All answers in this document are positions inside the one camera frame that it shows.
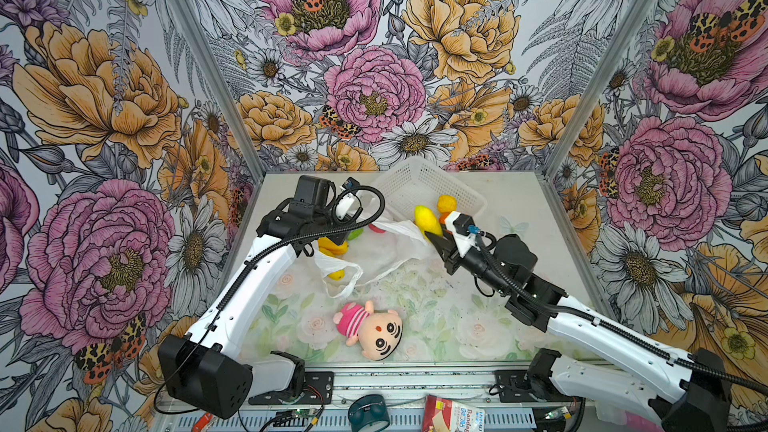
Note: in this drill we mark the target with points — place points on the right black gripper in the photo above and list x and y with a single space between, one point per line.
450 259

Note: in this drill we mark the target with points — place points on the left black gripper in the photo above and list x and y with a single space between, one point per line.
338 236

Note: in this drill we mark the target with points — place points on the yellow mango fruit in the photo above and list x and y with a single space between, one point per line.
426 221

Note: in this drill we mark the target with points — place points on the white plastic bag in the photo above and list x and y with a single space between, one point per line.
371 256

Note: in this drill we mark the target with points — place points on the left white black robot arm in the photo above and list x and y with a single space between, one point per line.
217 337

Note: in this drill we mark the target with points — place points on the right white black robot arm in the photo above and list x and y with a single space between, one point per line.
668 386

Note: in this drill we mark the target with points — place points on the small yellow fruit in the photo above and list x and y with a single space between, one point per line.
336 276

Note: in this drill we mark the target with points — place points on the red fruit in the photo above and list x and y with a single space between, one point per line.
376 229

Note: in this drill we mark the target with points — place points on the green lime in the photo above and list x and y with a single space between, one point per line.
354 234

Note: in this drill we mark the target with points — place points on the white plastic mesh basket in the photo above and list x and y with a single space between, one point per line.
417 182

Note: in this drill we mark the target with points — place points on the pink plush doll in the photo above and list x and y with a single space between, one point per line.
377 333

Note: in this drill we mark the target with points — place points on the red white bandage box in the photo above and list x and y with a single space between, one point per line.
446 415

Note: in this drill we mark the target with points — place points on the teal tape roll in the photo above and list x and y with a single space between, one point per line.
369 414

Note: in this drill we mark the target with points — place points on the green circuit board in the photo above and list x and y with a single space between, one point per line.
299 415

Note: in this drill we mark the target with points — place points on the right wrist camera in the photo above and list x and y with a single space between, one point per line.
464 231

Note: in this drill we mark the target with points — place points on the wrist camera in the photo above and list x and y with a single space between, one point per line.
464 231
345 206

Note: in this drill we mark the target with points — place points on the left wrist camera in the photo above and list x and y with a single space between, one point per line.
345 206

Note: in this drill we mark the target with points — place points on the aluminium front rail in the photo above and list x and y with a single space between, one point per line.
396 379

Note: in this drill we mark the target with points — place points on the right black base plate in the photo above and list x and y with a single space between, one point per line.
511 386

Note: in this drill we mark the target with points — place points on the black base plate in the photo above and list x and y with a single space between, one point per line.
315 388
511 386

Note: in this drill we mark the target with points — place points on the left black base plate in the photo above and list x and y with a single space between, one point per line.
315 388

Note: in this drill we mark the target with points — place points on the red handled tool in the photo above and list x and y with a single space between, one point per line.
203 423

